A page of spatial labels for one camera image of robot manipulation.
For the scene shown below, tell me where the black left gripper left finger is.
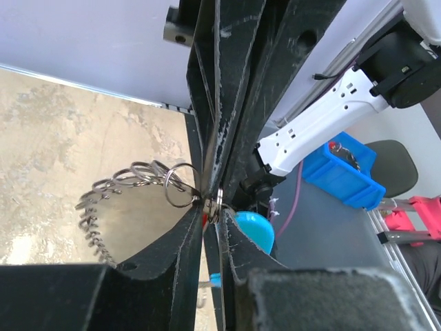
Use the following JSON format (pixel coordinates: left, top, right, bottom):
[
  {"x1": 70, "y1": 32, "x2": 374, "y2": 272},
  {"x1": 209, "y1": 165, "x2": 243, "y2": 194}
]
[{"x1": 1, "y1": 205, "x2": 202, "y2": 330}]

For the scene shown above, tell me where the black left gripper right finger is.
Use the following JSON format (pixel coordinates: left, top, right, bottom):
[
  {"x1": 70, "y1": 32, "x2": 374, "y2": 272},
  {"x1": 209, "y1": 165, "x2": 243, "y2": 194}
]
[{"x1": 220, "y1": 210, "x2": 440, "y2": 330}]

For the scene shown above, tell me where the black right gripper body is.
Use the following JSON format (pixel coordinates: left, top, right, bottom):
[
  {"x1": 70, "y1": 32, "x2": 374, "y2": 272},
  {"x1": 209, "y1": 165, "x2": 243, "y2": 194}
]
[{"x1": 163, "y1": 0, "x2": 200, "y2": 44}]

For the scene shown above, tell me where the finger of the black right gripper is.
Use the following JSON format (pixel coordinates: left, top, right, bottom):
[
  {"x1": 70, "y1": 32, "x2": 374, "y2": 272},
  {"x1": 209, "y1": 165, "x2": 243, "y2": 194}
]
[
  {"x1": 223, "y1": 0, "x2": 345, "y2": 199},
  {"x1": 187, "y1": 1, "x2": 265, "y2": 198}
]

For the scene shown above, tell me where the silver key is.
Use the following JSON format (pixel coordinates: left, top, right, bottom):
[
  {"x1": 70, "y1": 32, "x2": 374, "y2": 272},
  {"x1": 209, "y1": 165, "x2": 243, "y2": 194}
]
[{"x1": 203, "y1": 188, "x2": 236, "y2": 225}]

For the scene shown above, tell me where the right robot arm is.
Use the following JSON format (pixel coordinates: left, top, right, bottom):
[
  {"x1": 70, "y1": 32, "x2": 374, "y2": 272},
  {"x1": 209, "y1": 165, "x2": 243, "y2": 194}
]
[{"x1": 163, "y1": 1, "x2": 440, "y2": 201}]

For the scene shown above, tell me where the blue plastic storage bin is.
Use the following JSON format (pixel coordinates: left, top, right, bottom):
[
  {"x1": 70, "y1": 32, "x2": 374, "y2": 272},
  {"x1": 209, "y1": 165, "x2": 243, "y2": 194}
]
[{"x1": 302, "y1": 132, "x2": 386, "y2": 210}]

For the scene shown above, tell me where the red step ladder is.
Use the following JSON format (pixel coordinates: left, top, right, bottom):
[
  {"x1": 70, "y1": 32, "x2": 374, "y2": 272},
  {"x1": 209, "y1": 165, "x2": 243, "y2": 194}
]
[{"x1": 377, "y1": 196, "x2": 440, "y2": 246}]

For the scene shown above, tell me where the dark office chair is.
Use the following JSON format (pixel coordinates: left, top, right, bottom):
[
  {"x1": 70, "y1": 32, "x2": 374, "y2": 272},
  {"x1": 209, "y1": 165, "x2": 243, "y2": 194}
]
[{"x1": 366, "y1": 139, "x2": 418, "y2": 198}]

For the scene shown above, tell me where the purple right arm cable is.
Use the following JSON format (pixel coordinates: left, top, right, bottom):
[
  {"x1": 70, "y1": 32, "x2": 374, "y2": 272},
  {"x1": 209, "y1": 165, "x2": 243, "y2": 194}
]
[{"x1": 270, "y1": 61, "x2": 359, "y2": 239}]

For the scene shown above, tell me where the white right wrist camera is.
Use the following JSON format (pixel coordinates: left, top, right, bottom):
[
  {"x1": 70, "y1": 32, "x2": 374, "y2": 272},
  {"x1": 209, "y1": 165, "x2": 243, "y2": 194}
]
[{"x1": 400, "y1": 0, "x2": 441, "y2": 46}]

